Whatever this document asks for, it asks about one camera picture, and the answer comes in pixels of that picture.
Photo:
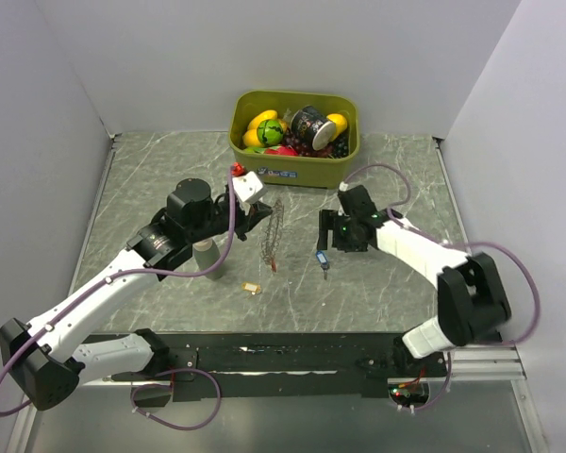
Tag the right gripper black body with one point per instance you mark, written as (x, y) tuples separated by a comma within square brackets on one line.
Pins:
[(348, 239)]

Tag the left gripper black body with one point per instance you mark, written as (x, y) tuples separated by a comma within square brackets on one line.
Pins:
[(242, 222)]

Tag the large keyring with small rings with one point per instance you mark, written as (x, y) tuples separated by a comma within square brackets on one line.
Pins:
[(272, 234)]

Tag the blue tag key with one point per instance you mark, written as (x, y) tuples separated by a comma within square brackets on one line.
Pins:
[(323, 262)]

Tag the yellow tag key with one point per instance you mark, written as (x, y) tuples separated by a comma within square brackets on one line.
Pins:
[(252, 288)]

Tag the olive green plastic bin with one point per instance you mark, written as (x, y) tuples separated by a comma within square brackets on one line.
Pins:
[(324, 173)]

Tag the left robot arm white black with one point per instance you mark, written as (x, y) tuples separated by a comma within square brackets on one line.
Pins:
[(49, 357)]

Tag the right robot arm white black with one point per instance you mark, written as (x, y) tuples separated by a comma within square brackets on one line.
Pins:
[(471, 299)]

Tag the grey bottle with beige cap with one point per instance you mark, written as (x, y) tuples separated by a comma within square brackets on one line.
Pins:
[(206, 253)]

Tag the red toy fruit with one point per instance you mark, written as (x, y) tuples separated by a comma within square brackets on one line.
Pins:
[(281, 150)]

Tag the dark grapes bunch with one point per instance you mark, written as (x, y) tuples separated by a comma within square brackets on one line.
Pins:
[(337, 149)]

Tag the green watermelon toy ball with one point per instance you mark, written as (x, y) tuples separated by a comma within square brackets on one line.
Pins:
[(270, 132)]

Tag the yellow toy mango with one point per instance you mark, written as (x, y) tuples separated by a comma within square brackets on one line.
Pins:
[(269, 114)]

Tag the yellow toy lemon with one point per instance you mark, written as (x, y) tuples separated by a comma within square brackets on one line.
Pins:
[(339, 121)]

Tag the black paper cup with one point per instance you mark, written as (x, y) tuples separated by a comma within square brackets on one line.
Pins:
[(310, 126)]

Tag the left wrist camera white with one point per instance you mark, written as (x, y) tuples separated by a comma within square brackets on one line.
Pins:
[(247, 186)]

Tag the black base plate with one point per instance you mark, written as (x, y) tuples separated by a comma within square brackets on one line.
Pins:
[(291, 364)]

